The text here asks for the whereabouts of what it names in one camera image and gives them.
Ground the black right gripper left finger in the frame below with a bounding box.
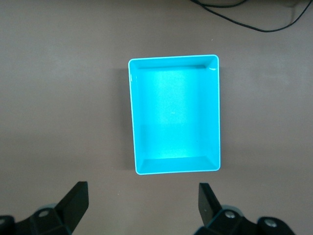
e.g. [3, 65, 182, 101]
[0, 181, 89, 235]

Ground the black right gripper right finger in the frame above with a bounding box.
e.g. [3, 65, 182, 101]
[195, 182, 294, 235]

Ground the turquoise plastic bin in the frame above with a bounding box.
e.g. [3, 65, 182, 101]
[128, 54, 221, 175]

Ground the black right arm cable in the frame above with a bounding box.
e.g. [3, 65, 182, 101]
[190, 0, 313, 33]

